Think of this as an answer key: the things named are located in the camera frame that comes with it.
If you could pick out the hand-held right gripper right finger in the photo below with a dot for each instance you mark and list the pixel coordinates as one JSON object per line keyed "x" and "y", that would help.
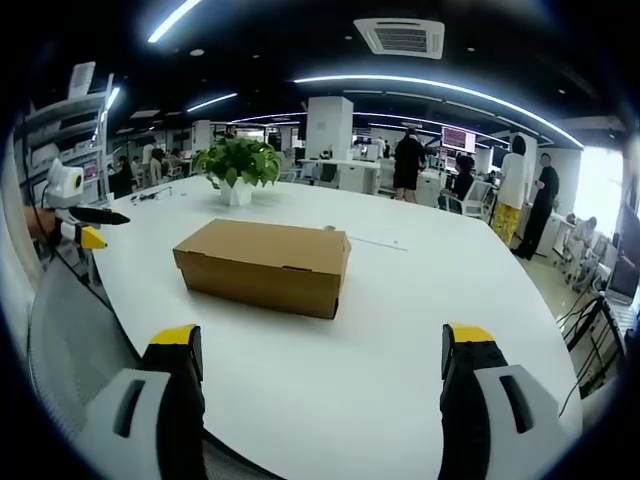
{"x": 465, "y": 400}

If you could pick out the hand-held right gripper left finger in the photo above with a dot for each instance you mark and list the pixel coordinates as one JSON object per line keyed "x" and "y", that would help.
{"x": 175, "y": 400}

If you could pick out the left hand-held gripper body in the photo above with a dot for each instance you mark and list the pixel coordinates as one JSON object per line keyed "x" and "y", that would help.
{"x": 62, "y": 185}

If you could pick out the brown cardboard shoe box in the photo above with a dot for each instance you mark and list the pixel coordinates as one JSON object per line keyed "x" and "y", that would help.
{"x": 260, "y": 250}

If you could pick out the person's left hand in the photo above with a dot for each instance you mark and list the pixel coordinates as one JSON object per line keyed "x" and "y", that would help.
{"x": 40, "y": 222}

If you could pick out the white metal shelf rack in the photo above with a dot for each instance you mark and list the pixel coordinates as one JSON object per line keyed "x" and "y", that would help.
{"x": 65, "y": 107}

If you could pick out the grey mesh office chair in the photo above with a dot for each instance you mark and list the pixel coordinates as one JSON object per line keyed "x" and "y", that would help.
{"x": 65, "y": 340}

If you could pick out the green potted plant white pot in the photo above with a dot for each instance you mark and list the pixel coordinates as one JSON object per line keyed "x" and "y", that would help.
{"x": 240, "y": 160}

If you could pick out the short ceiling lamp strip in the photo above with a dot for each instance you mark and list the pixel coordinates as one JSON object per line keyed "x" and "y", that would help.
{"x": 212, "y": 102}
{"x": 172, "y": 21}

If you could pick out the grey laptop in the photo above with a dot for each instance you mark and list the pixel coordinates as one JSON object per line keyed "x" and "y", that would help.
{"x": 625, "y": 282}

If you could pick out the white table socket strip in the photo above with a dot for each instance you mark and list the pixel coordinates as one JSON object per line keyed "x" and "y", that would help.
{"x": 328, "y": 228}

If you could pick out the long ceiling lamp strip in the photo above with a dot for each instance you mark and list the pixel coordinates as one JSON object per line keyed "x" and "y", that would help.
{"x": 450, "y": 89}

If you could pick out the ceiling air conditioner vent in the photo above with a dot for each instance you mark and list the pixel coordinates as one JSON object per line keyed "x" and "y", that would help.
{"x": 400, "y": 37}

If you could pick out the pink wall screen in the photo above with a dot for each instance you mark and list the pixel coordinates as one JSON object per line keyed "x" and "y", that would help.
{"x": 457, "y": 139}

